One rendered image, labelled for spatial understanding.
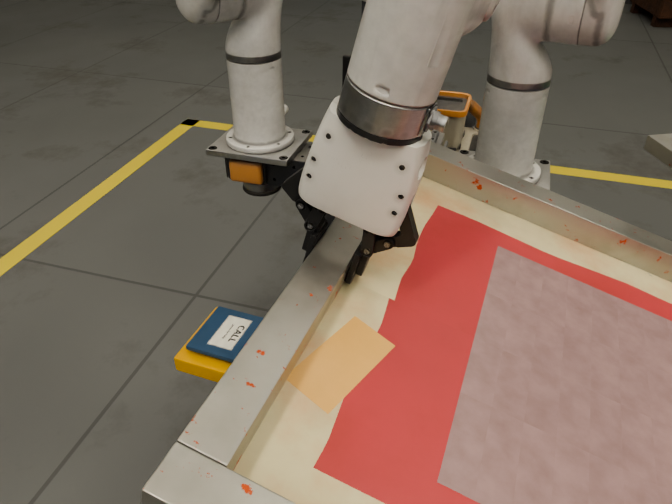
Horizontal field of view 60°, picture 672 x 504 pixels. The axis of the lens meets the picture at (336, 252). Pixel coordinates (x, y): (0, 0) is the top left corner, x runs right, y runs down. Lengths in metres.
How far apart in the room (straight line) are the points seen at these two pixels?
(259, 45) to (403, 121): 0.58
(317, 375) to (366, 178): 0.17
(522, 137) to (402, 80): 0.53
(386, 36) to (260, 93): 0.61
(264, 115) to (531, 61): 0.44
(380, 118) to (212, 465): 0.27
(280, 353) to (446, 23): 0.27
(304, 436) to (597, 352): 0.34
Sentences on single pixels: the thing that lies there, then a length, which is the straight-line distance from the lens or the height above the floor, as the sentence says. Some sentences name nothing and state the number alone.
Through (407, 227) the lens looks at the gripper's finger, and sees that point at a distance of 0.53.
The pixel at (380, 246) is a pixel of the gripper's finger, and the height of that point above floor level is 1.28.
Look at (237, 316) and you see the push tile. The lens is 0.94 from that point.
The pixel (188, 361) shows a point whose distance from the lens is 0.91.
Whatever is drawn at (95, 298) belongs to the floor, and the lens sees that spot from 2.68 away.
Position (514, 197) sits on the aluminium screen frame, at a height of 1.21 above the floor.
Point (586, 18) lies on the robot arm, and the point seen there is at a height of 1.40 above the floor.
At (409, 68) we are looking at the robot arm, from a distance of 0.44.
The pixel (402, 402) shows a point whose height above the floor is 1.20.
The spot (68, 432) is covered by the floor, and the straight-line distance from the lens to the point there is 2.19.
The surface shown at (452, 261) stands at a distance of 0.67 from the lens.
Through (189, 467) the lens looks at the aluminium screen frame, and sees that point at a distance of 0.40.
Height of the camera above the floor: 1.59
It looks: 35 degrees down
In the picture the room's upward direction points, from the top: straight up
